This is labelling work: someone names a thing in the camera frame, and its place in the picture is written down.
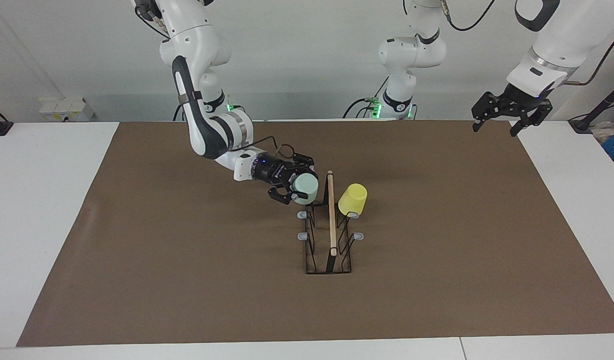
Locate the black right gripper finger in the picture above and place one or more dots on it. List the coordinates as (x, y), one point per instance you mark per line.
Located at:
(304, 164)
(283, 196)

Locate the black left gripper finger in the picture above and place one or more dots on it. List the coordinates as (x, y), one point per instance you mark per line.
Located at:
(485, 107)
(539, 114)

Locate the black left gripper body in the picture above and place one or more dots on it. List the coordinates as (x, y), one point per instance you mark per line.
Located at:
(516, 102)

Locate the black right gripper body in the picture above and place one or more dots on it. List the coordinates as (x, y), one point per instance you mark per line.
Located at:
(274, 171)

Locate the pale green plastic cup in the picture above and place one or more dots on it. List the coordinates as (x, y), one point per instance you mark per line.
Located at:
(306, 187)

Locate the yellow plastic cup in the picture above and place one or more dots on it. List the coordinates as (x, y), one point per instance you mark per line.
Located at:
(352, 200)

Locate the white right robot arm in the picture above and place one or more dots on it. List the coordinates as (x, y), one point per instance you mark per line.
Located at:
(197, 35)

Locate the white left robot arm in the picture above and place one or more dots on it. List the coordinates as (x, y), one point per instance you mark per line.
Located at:
(561, 50)

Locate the black stand with pole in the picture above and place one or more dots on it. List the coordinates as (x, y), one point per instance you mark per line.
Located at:
(599, 106)

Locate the clear plastic bag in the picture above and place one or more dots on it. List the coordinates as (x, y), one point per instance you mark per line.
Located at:
(604, 131)

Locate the brown table mat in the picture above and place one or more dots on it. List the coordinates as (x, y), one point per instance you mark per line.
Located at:
(187, 280)

